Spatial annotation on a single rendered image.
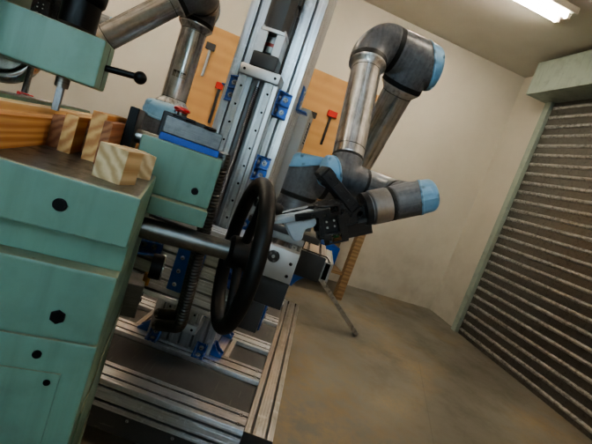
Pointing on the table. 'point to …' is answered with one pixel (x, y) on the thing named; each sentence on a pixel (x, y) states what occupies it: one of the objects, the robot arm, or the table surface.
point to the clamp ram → (132, 134)
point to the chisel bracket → (54, 47)
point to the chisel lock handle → (128, 74)
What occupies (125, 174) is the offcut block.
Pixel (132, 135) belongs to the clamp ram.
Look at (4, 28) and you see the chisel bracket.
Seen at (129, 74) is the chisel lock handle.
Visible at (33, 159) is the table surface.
